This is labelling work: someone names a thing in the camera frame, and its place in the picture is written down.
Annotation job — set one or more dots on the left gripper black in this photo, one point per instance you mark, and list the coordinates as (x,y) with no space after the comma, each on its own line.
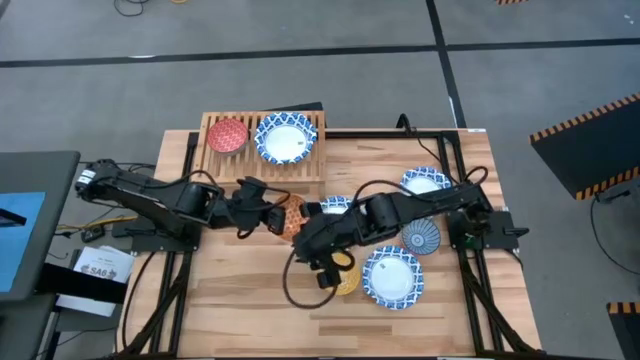
(250,215)

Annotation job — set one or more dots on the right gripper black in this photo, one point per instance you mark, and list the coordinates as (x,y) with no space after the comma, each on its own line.
(320,245)

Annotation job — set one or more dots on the orange patterned ceramic bowl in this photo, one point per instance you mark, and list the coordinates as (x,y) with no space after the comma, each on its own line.
(296,220)

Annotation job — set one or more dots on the yellow patterned ceramic bowl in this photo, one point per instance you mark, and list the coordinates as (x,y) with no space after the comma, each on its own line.
(350,282)

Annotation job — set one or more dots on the blue white patterned paper bowl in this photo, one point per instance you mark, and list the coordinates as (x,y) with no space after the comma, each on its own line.
(334,206)
(392,279)
(285,140)
(422,184)

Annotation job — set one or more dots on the red leaf-pattern ceramic bowl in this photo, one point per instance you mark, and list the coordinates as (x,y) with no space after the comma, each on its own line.
(227,136)

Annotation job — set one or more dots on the blue radial-striped ceramic bowl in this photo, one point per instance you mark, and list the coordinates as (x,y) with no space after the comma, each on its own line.
(421,239)

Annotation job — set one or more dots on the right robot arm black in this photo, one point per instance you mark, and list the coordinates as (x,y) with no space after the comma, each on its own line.
(425,200)

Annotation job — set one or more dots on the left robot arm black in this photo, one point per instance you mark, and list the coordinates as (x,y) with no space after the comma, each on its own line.
(150,195)

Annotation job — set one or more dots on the slatted wooden shelf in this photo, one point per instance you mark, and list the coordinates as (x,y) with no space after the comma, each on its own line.
(240,167)

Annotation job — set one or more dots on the black power brick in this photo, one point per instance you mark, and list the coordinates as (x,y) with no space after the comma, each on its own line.
(125,230)

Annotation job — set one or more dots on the white printed papers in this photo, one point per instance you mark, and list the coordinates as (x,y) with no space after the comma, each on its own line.
(100,260)

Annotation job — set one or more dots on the small black device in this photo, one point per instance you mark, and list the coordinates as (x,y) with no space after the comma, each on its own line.
(92,234)

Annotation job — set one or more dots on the white label sticker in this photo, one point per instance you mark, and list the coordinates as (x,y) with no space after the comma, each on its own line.
(476,130)

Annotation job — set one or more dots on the grey desk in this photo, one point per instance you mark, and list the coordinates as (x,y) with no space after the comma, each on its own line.
(55,175)

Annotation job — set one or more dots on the blue sheet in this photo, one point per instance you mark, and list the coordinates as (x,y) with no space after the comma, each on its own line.
(25,250)

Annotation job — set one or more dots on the black flat object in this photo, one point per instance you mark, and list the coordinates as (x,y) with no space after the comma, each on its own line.
(12,218)

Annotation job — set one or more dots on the black panel orange hazard stripes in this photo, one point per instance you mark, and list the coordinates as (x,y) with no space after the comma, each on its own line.
(590,150)
(627,335)
(510,1)

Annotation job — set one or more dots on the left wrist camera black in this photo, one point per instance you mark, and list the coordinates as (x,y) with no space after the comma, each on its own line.
(252,187)

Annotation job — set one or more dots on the black aluminium table frame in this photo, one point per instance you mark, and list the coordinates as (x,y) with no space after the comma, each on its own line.
(370,134)

